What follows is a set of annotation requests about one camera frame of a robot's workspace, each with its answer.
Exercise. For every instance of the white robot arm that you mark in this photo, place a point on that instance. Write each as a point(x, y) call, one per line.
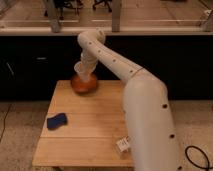
point(153, 142)

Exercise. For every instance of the orange ceramic bowl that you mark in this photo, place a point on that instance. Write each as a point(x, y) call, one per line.
point(81, 87)

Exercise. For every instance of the wooden table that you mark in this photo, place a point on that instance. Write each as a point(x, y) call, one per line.
point(95, 123)

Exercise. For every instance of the blue sponge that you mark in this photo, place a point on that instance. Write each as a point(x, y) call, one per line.
point(56, 121)

